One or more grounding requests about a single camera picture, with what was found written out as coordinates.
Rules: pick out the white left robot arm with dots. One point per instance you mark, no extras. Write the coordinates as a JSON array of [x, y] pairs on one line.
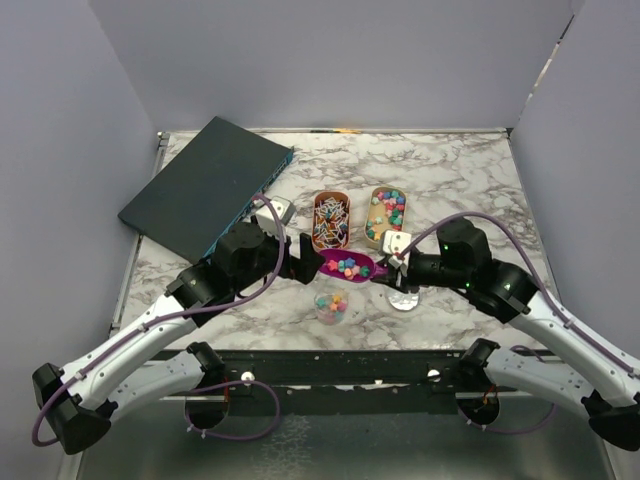
[[82, 399]]

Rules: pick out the beige tray of star candies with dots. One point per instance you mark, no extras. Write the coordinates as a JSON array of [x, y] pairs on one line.
[[386, 211]]

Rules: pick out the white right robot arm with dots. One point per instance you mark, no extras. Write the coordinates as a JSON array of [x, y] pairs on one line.
[[596, 380]]

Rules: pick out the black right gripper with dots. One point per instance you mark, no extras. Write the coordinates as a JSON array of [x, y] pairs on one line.
[[399, 282]]

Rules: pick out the pink tray of lollipops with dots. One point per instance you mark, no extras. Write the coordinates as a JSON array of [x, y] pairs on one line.
[[331, 220]]

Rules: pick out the purple plastic scoop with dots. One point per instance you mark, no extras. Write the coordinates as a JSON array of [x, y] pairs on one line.
[[350, 266]]

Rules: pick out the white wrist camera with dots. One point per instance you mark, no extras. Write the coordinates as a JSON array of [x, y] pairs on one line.
[[284, 210], [392, 246]]

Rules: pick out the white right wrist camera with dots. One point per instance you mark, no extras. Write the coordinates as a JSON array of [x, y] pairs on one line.
[[392, 246]]

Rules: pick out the clear plastic jar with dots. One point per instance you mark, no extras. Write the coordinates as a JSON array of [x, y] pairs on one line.
[[331, 306]]

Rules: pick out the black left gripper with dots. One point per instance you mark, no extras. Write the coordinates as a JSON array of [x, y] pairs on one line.
[[309, 259]]

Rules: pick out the black mounting rail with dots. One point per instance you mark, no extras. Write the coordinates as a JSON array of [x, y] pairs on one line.
[[307, 382]]

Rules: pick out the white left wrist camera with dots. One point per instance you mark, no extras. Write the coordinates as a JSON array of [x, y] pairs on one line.
[[284, 210]]

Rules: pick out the silver round jar lid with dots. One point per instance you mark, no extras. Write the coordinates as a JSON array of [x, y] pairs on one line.
[[403, 302]]

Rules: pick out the dark teal network switch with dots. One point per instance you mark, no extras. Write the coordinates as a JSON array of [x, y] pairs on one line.
[[205, 189]]

